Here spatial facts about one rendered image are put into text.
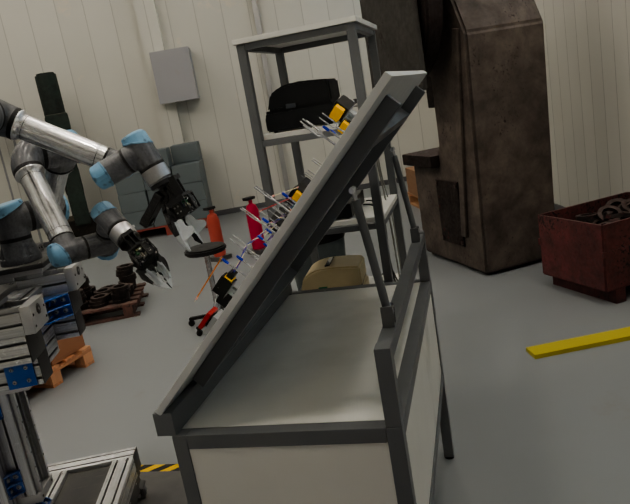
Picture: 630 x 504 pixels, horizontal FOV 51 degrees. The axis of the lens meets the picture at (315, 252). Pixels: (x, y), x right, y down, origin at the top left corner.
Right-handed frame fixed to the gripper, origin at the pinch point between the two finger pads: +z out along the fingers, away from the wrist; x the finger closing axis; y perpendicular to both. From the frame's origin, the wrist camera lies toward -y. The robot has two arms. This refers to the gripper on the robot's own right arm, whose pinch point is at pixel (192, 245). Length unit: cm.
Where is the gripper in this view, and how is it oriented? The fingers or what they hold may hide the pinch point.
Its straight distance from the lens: 192.9
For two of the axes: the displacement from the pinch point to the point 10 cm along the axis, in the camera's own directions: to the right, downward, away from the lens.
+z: 5.0, 8.5, 1.2
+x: 2.3, -2.7, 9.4
